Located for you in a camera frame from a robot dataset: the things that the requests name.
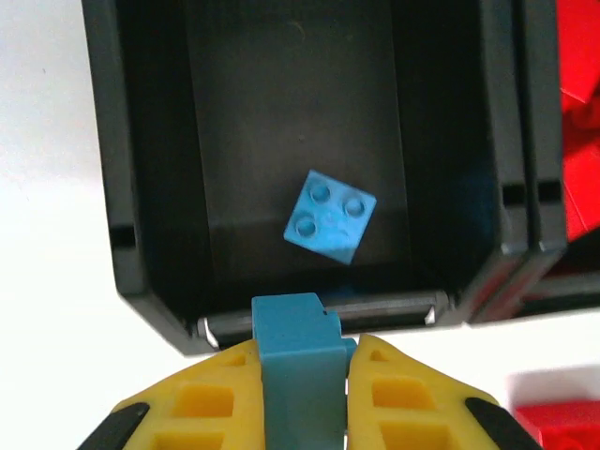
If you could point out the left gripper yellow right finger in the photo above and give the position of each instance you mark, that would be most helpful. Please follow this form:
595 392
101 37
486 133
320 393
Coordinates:
403 403

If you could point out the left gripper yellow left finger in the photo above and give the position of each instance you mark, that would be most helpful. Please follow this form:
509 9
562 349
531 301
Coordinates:
206 403

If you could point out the small blue lego brick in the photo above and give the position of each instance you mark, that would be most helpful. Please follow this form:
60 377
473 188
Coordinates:
300 375
328 220

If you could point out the red lego brick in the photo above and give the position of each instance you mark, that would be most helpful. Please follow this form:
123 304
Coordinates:
581 42
562 426

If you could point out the black plastic bin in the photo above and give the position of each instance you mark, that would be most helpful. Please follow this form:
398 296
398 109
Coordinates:
539 140
281 94

